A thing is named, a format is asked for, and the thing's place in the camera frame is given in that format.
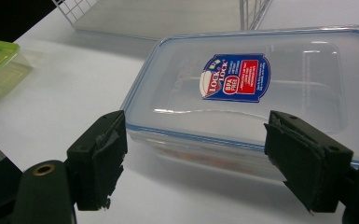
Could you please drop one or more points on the clear container with green lid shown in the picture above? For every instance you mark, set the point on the clear container with green lid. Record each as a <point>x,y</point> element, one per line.
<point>0,68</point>

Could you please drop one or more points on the clear container with blue-rimmed lid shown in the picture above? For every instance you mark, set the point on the clear container with blue-rimmed lid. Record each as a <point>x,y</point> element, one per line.
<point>183,121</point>

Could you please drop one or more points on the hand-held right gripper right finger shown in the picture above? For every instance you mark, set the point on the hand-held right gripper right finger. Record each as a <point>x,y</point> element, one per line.
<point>307,161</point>

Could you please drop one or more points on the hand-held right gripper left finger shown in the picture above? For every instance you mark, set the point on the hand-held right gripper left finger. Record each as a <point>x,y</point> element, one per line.
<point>94,161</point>

